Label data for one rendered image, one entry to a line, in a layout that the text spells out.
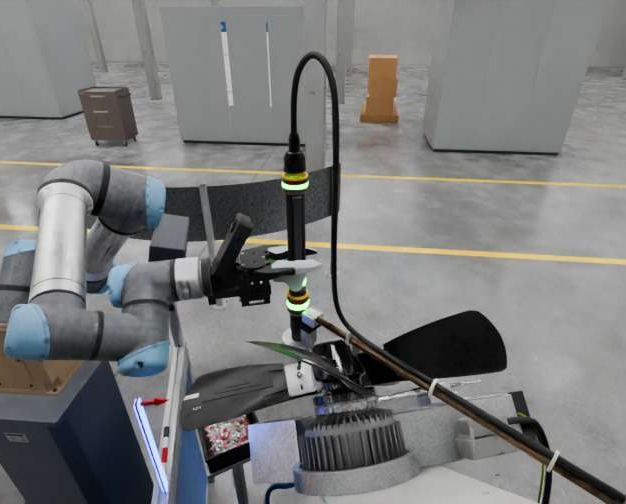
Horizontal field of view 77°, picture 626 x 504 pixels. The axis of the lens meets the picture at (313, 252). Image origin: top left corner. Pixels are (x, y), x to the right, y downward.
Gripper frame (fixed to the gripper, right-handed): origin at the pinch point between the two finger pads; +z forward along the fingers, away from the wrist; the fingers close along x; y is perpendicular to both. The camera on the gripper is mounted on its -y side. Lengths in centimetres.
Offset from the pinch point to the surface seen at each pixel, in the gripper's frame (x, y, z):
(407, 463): 21.0, 36.3, 14.4
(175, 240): -63, 26, -35
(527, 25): -500, -31, 404
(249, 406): 5.2, 31.9, -14.6
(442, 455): 17, 43, 25
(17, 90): -939, 86, -448
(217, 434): -15, 66, -26
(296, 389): 2.8, 31.9, -4.3
